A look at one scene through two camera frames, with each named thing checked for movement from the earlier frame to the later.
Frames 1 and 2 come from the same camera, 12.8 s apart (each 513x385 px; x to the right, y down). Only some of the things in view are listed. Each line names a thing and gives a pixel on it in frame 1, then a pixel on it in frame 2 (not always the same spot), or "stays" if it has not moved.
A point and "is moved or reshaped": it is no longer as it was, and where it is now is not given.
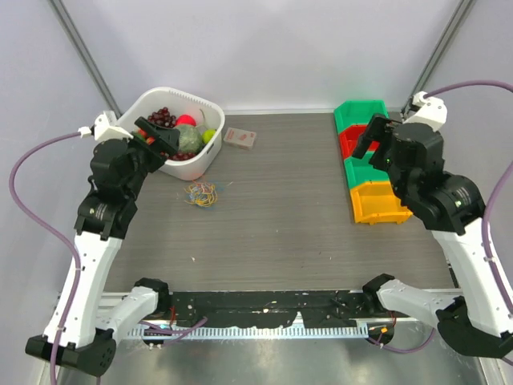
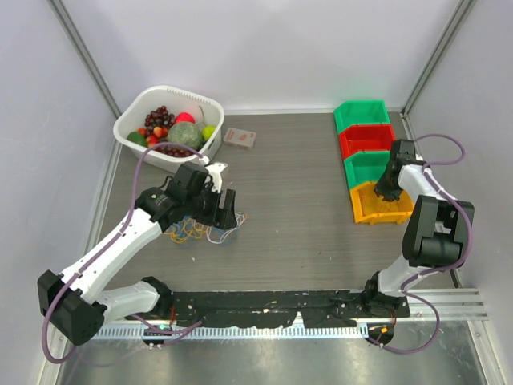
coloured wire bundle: (201, 193) is moved or reshaped
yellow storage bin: (374, 203) stays
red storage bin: (349, 138) stays
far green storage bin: (358, 111) stays
